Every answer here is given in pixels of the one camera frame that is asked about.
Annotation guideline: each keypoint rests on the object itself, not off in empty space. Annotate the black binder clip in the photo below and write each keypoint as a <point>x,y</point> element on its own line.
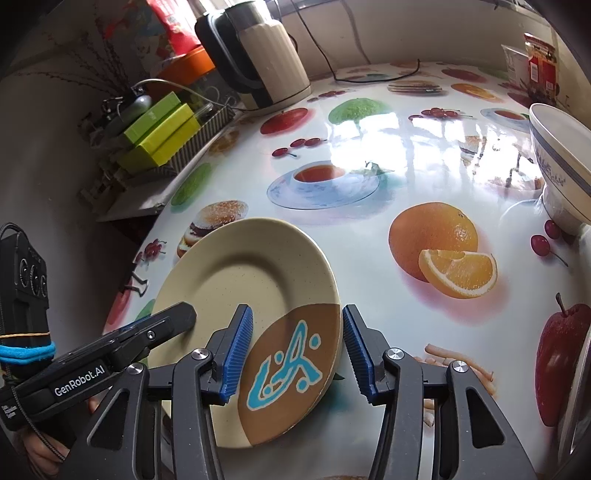
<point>134,279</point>

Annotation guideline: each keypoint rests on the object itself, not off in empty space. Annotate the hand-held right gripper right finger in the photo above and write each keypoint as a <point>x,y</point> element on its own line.
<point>355,350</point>

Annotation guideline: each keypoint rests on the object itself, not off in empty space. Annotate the grey ribbed basket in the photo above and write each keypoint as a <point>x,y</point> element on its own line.
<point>203,136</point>

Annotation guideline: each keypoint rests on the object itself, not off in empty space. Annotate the beige plate with brown patch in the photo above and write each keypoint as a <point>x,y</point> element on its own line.
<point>258,277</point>

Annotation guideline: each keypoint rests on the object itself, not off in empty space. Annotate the large white blue-striped bowl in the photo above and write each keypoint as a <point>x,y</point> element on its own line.
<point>563,152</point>

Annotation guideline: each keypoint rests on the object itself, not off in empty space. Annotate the glass jar with red label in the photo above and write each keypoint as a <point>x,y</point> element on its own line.
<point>542,69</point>

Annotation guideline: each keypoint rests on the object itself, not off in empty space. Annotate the dark green box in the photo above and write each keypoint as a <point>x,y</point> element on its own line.
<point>152,115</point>

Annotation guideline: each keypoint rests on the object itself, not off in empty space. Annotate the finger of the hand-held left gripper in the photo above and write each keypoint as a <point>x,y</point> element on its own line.
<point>171,321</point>
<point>131,325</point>

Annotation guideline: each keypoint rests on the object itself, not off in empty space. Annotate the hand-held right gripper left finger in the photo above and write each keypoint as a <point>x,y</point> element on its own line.
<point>238,350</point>

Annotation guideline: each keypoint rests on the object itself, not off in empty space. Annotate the red printed bag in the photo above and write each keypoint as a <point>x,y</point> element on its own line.
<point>173,23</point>

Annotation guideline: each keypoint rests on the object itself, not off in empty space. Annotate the grey oval device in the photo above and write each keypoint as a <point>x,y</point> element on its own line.
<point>136,107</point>

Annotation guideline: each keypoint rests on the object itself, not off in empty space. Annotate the cream electric kettle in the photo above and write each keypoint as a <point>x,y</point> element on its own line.
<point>272,60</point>

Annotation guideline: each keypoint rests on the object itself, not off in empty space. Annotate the stainless steel basin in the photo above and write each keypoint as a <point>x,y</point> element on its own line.
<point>579,392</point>

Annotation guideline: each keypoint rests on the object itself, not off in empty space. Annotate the clear plastic cup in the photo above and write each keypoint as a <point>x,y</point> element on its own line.
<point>515,64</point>

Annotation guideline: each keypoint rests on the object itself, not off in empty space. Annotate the orange box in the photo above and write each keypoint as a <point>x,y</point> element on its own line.
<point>187,67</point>

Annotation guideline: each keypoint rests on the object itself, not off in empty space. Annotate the person's left hand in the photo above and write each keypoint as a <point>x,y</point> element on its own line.
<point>41,454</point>

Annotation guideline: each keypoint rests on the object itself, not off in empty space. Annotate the flat grey board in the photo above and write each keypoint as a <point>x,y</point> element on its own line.
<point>129,205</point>

